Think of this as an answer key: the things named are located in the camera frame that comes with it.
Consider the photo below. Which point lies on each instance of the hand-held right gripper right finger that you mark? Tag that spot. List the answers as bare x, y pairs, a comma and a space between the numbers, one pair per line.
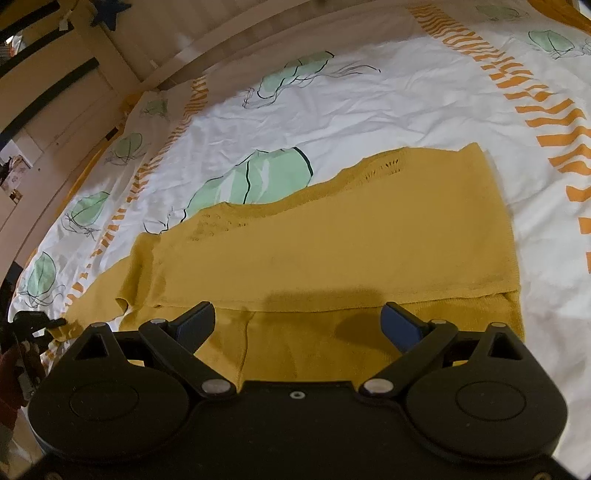
398, 330

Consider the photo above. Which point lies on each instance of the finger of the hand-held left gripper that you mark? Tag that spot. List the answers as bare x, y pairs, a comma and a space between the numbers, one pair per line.
32, 321

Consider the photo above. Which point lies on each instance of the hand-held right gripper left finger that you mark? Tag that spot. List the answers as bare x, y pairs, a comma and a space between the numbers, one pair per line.
197, 324

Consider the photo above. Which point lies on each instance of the yellow knitted sweater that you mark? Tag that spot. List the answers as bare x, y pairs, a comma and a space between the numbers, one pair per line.
332, 249

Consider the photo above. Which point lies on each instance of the patterned storage box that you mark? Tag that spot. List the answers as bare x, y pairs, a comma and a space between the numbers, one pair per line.
11, 177

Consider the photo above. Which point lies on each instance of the white printed bed sheet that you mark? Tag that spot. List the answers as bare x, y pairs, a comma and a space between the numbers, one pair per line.
369, 106

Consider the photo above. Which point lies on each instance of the blue star decoration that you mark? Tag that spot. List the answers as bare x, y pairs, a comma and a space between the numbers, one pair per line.
110, 12

